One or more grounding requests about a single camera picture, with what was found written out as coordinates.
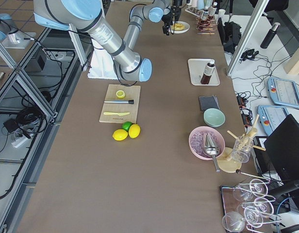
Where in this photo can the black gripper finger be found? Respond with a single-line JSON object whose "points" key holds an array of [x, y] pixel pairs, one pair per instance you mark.
{"points": [[166, 29]]}

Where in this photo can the braided ring donut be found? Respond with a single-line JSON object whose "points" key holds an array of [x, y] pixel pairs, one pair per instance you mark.
{"points": [[177, 27]]}

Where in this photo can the white round plate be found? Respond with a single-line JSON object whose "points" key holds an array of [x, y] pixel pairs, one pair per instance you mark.
{"points": [[187, 27]]}

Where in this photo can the cream rectangular tray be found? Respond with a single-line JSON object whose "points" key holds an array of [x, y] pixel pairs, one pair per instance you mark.
{"points": [[196, 71]]}

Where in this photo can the wine glass rack tray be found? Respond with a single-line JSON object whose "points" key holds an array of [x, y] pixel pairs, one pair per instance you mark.
{"points": [[247, 207]]}

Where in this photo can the dark juice bottle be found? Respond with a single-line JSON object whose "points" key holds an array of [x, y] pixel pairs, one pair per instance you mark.
{"points": [[208, 71]]}

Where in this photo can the half lemon slice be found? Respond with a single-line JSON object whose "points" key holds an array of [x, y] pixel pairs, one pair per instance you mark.
{"points": [[120, 94]]}

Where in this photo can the steel muddler rod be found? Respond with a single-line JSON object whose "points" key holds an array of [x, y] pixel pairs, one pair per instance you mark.
{"points": [[119, 101]]}

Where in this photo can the grey folded cloth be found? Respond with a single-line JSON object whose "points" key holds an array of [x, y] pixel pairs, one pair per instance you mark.
{"points": [[208, 102]]}

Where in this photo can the yellow plastic knife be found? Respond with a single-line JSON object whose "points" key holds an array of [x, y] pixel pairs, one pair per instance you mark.
{"points": [[116, 113]]}

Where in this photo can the black thermos bottle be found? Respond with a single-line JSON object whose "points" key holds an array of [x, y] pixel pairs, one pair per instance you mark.
{"points": [[270, 35]]}

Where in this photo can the mint green bowl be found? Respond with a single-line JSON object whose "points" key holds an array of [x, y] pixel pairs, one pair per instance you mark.
{"points": [[214, 117]]}

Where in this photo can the green lime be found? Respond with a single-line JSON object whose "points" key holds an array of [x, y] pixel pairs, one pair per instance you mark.
{"points": [[126, 125]]}

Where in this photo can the yellow lemon far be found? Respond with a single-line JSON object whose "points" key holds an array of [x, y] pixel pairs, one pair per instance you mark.
{"points": [[134, 131]]}

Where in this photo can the yellow lemon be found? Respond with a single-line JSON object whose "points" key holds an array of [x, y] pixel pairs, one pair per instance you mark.
{"points": [[134, 131], [120, 134]]}

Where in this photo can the pink bowl with ice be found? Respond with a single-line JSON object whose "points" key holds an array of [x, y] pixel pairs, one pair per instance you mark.
{"points": [[196, 141]]}

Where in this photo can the yellow lemon near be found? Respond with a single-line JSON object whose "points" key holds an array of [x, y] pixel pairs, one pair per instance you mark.
{"points": [[120, 134]]}

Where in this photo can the steel ice scoop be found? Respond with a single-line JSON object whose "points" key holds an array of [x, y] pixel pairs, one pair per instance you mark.
{"points": [[211, 149]]}

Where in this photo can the far blue teach pendant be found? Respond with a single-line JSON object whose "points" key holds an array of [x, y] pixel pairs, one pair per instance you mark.
{"points": [[283, 92]]}

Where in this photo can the blue teach pendant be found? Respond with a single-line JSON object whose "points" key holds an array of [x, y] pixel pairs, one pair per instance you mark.
{"points": [[271, 117], [283, 92]]}

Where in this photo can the near blue teach pendant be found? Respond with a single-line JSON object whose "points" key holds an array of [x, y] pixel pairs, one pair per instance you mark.
{"points": [[271, 117]]}

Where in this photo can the clear glass jar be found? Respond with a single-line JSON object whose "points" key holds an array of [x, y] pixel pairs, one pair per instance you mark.
{"points": [[242, 149]]}

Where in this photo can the wooden mug tree stand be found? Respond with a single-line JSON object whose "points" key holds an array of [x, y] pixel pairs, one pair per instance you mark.
{"points": [[226, 162]]}

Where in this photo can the black monitor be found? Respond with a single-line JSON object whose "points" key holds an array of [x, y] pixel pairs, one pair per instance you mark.
{"points": [[282, 147]]}

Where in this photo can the copper wire bottle rack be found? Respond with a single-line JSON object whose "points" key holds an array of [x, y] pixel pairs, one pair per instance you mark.
{"points": [[206, 26]]}

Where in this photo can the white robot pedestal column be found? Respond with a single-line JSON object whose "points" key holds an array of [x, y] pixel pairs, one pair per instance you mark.
{"points": [[101, 65]]}

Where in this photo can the aluminium frame post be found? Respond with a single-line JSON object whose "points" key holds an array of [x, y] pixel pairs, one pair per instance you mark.
{"points": [[250, 27]]}

